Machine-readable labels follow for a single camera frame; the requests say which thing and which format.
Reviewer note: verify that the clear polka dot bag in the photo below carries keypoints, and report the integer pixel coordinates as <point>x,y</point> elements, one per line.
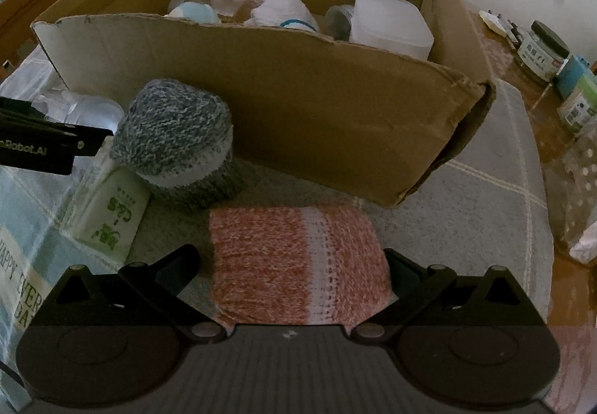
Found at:
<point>578,180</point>

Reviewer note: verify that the white translucent plastic container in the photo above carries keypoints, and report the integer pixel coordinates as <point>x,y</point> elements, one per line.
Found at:
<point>387,22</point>

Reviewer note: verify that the green white wipes pack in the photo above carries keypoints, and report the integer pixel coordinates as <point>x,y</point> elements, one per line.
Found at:
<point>112,218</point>

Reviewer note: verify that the cardboard box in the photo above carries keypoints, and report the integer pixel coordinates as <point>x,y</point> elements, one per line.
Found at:
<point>326,115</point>

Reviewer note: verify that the grey small jar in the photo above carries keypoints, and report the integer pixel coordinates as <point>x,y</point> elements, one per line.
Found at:
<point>338,19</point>

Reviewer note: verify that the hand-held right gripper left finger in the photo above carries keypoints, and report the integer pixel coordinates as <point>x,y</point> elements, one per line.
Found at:
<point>184,265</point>

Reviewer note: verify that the orange white knitted sock roll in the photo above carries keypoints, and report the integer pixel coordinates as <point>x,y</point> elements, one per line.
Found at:
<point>280,255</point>

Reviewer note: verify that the glass jar with black lid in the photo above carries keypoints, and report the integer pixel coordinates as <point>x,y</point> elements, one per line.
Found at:
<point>536,61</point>

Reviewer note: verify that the grey checked cloth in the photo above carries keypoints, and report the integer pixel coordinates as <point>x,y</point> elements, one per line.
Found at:
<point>466,208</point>

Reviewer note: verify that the white sock roll blue band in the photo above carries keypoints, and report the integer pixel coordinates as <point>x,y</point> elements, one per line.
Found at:
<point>280,10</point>

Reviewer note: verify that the light blue container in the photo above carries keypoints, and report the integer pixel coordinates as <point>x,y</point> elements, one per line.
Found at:
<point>571,75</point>

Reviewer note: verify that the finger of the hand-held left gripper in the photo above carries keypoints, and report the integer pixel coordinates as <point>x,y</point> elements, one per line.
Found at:
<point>91,141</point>

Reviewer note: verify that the clear plastic bag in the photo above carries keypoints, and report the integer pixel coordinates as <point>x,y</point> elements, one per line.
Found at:
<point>88,108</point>

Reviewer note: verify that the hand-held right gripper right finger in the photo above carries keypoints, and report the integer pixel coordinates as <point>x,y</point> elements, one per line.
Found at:
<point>405,271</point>

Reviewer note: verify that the green-lidded small container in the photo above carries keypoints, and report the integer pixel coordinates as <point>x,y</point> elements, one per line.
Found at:
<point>580,108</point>

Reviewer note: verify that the grey white knitted sock roll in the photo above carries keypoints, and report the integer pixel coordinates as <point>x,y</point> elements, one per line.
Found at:
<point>172,124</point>

